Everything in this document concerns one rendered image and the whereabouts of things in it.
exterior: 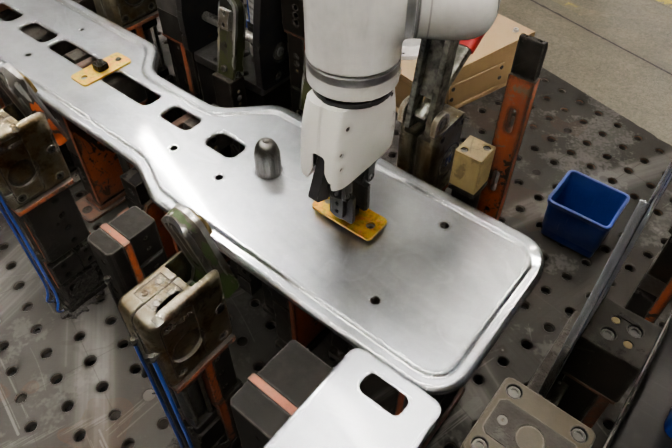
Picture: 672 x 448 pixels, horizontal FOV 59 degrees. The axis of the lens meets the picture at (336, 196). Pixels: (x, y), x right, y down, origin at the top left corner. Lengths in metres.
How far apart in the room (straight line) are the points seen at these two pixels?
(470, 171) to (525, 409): 0.28
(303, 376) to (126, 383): 0.41
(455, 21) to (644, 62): 2.61
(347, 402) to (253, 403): 0.09
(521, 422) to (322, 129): 0.29
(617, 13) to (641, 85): 0.61
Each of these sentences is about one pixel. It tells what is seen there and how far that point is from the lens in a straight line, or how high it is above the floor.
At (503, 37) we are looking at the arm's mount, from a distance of 1.39.
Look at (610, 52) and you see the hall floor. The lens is 3.07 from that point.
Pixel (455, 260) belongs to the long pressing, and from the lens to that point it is 0.66.
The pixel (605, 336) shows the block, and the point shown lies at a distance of 0.55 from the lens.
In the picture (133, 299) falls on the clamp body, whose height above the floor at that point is 1.04.
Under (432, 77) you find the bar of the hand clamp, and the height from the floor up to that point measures 1.11.
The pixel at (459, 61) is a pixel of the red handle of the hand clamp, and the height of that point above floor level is 1.11.
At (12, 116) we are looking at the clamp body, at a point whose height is 1.03.
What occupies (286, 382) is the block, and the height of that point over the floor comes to 0.98.
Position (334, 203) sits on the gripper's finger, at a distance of 0.64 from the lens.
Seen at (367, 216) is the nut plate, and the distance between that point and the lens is 0.67.
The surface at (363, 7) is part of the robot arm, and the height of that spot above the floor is 1.28.
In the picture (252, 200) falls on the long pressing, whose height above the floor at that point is 1.00.
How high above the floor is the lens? 1.51
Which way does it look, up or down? 46 degrees down
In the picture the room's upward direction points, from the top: straight up
